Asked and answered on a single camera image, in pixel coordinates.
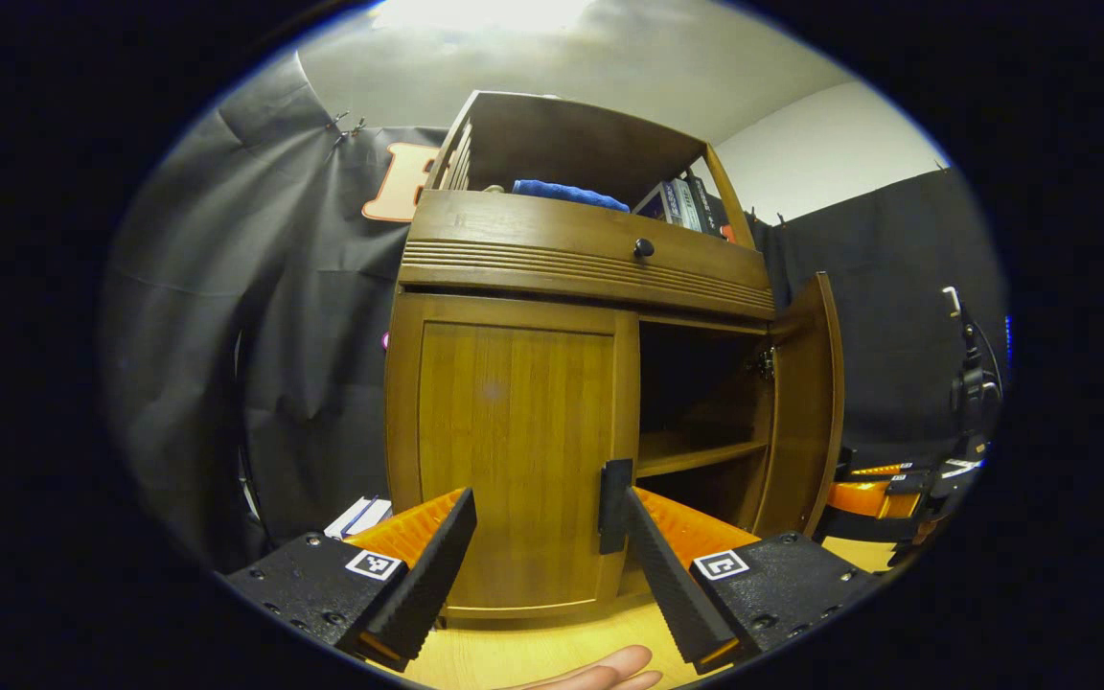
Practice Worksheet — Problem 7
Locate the person's bare foot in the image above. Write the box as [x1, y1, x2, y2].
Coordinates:
[504, 645, 664, 690]

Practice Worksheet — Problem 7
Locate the black backdrop cloth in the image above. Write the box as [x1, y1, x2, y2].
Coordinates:
[102, 48, 1011, 576]

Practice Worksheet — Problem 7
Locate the wooden double-door shoe cabinet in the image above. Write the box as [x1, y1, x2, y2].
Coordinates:
[384, 91, 845, 629]

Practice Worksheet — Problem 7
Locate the wooden cabinet drawer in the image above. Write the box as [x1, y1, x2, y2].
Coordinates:
[399, 189, 775, 320]

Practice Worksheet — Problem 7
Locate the dark blue book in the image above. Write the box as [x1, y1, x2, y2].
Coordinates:
[633, 184, 678, 223]

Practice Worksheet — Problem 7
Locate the light grey book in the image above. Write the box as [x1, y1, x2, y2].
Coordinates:
[667, 178, 704, 233]

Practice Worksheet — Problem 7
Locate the black door handle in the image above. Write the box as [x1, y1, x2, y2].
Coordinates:
[598, 458, 633, 555]

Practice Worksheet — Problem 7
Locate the wooden shoe cabinet door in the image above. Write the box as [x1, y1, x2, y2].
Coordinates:
[386, 292, 642, 614]
[753, 272, 845, 540]

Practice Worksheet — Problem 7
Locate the white blue box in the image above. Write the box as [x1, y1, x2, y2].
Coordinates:
[325, 495, 393, 540]

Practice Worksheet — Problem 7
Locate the ceiling light panel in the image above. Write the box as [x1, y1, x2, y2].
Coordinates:
[375, 0, 601, 35]

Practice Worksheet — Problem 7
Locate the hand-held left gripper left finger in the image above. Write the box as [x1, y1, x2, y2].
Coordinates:
[224, 489, 478, 674]

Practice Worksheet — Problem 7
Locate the blue folded towel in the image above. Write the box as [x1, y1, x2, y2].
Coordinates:
[512, 179, 630, 213]

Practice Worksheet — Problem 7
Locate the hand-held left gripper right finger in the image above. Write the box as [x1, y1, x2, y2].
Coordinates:
[622, 487, 884, 676]

